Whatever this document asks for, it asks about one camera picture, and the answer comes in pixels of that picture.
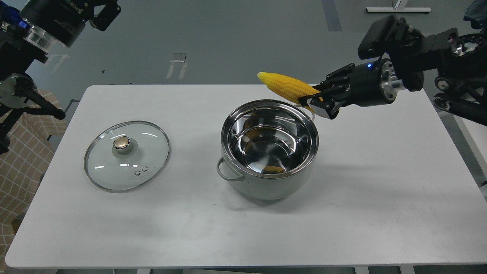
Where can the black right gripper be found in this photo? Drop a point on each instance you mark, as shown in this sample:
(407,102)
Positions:
(365,85)

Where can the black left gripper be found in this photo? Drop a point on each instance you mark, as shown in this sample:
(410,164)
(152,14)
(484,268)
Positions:
(66,19)

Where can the yellow corn cob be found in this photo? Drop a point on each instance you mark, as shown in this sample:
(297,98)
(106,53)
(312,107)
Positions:
(285,86)

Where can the glass pot lid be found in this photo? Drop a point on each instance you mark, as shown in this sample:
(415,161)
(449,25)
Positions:
(127,156)

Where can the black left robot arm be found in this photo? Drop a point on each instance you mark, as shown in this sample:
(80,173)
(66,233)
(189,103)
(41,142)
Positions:
(28,35)

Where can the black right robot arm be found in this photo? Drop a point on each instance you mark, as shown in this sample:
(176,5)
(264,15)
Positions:
(397,58)

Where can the stainless steel cooking pot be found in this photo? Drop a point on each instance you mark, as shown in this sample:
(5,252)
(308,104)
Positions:
(268,148)

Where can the white table leg base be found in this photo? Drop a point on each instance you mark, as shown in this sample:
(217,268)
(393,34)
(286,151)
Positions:
(400,6)

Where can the dark object at right edge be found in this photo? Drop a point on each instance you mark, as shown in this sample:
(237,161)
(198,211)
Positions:
(476,14)

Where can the beige checkered cloth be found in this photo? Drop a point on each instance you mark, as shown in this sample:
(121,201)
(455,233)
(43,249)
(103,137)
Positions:
(21,168)

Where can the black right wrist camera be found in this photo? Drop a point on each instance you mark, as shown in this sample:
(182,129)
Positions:
(379,39)

